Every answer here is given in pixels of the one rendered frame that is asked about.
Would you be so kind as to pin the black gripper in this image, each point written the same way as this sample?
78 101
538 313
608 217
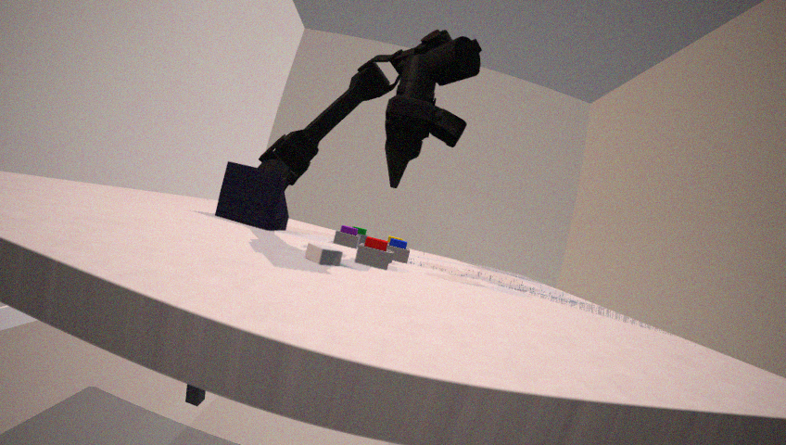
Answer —
409 119

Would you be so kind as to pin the red button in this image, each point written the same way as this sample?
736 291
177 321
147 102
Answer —
373 253

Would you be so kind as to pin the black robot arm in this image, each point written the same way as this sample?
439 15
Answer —
437 59

